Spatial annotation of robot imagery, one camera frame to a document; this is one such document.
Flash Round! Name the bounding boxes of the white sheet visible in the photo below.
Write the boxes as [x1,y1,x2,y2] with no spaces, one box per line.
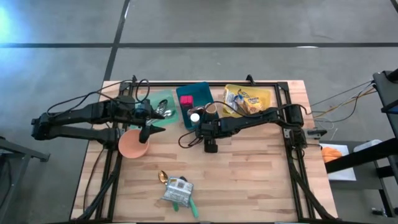
[320,142,357,182]

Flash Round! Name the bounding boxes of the light blue ramen packet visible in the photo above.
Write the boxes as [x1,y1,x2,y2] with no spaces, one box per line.
[160,175,195,208]

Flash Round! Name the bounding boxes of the black equipment cart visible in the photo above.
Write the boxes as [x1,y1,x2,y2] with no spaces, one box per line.
[372,68,398,138]

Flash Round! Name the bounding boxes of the yellow translucent plastic bin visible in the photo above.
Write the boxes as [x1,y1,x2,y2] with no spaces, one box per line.
[221,83,272,119]

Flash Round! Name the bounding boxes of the red lidded spice container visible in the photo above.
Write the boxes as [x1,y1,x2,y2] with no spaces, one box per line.
[179,95,194,107]

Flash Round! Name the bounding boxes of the yellow Maruchan ramen packet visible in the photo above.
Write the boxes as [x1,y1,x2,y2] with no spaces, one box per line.
[242,94,266,114]

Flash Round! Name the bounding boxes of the dark metal spoon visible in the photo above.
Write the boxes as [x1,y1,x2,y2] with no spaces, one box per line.
[155,99,169,115]

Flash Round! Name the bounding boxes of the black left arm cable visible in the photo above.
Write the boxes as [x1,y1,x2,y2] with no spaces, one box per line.
[46,78,152,116]

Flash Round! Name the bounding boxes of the black stand beam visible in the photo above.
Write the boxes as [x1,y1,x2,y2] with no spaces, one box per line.
[325,136,398,174]

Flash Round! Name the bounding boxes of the terracotta bowl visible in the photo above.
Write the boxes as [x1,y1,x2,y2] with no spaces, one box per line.
[118,128,150,159]

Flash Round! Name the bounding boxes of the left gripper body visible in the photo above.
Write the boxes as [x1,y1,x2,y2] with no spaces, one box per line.
[133,102,155,127]

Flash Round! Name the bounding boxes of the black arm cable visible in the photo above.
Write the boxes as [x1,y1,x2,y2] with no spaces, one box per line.
[178,100,309,149]
[46,78,152,116]

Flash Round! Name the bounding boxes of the orange cloth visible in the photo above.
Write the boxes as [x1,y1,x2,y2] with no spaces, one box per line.
[322,146,343,163]

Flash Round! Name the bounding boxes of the blue plastic bin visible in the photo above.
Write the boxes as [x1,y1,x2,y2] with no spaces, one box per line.
[175,82,216,131]

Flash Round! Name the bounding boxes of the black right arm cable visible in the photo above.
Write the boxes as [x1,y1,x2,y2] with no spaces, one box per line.
[178,100,309,149]

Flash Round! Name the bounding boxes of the black aluminium table frame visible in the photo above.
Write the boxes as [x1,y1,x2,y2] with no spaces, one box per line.
[76,74,338,223]

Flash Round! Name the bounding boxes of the thin coloured cable bundle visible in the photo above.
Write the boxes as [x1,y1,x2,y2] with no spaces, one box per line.
[310,80,376,131]

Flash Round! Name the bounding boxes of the teal handled utensil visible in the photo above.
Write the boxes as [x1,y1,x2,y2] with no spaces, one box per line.
[179,175,200,218]

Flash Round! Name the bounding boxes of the green translucent plastic bin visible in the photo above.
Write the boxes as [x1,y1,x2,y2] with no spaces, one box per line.
[129,89,180,130]

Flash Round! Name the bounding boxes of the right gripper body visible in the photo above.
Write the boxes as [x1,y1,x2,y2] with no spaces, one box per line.
[195,119,223,139]

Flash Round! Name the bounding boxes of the black metal stand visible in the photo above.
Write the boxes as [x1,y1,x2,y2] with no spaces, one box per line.
[0,134,50,224]

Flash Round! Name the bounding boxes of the white plastic container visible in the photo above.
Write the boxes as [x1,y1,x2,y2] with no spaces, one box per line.
[353,139,382,153]

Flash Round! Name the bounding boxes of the yellow silver ramen packet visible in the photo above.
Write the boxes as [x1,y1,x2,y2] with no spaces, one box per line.
[223,88,239,114]

